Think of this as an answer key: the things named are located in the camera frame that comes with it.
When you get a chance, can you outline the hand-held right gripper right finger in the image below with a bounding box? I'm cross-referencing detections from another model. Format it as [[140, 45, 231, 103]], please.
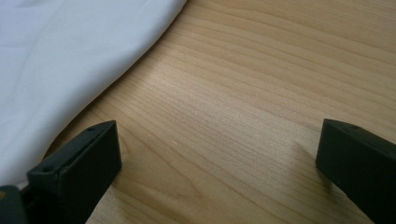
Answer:
[[315, 118, 396, 224]]

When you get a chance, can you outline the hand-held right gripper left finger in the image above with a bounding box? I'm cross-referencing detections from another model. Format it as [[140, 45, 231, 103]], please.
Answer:
[[21, 119, 122, 224]]

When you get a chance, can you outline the white garment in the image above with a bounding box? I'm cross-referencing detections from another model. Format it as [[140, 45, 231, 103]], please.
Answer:
[[0, 0, 188, 190]]

